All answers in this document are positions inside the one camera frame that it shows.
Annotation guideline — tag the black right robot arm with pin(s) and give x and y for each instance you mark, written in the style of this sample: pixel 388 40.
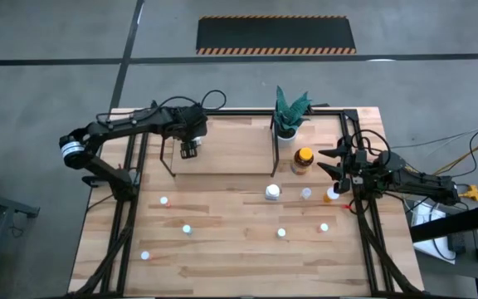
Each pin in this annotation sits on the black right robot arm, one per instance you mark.
pixel 425 182

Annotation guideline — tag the red tape piece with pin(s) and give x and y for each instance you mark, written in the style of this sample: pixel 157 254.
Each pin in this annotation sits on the red tape piece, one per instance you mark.
pixel 348 206

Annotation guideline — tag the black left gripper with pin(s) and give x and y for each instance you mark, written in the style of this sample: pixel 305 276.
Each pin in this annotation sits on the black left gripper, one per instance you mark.
pixel 189 120

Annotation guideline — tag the small teal vial white cap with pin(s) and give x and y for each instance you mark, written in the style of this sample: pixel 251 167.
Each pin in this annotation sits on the small teal vial white cap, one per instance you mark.
pixel 186 228
pixel 281 232

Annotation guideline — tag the black aluminium table frame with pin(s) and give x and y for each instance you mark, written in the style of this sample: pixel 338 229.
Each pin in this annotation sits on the black aluminium table frame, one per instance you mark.
pixel 243 112

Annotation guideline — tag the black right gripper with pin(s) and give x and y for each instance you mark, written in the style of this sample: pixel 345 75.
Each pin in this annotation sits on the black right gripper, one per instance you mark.
pixel 367 170

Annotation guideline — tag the yellow power plug splitter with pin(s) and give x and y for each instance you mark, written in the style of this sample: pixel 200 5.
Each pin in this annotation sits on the yellow power plug splitter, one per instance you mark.
pixel 471 193

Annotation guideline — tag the white bottle brown label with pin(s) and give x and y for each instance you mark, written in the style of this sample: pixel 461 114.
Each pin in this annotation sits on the white bottle brown label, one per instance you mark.
pixel 305 193

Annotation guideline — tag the orange vial white cap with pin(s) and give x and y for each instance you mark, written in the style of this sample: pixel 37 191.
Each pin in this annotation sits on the orange vial white cap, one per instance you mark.
pixel 330 195

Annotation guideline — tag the green plant in white pot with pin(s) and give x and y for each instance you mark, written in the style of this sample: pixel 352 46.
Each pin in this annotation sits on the green plant in white pot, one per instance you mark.
pixel 289 118

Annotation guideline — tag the large amber bottle yellow cap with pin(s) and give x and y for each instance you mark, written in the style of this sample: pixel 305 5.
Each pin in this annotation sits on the large amber bottle yellow cap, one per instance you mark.
pixel 303 160

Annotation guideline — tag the black mat with hazard stripes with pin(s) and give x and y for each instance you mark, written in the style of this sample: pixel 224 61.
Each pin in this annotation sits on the black mat with hazard stripes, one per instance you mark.
pixel 276 35

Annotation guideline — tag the black power brick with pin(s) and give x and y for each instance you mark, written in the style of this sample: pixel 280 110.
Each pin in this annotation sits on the black power brick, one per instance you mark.
pixel 457 243

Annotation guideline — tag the small red vial white cap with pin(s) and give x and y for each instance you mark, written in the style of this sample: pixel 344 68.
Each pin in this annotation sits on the small red vial white cap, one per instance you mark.
pixel 164 201
pixel 144 255
pixel 324 227

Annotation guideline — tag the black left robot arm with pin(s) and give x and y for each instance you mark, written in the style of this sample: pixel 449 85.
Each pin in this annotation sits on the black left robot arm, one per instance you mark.
pixel 110 126

